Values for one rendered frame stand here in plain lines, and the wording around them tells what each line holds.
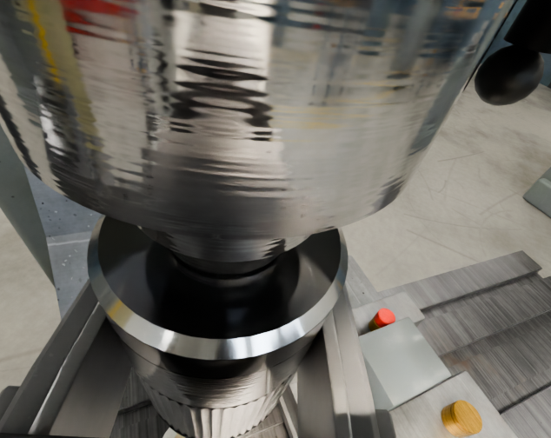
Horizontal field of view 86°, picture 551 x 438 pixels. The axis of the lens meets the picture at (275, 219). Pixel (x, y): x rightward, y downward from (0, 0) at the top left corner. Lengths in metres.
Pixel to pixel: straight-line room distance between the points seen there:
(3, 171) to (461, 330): 0.66
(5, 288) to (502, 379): 1.74
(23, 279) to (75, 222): 1.30
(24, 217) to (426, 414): 0.56
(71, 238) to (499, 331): 0.63
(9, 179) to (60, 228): 0.09
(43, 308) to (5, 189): 1.14
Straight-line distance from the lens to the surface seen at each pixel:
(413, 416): 0.31
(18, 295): 1.73
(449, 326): 0.52
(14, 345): 1.61
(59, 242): 0.50
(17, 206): 0.56
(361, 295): 0.39
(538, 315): 0.66
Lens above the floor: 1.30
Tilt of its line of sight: 44 degrees down
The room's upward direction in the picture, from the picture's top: 12 degrees clockwise
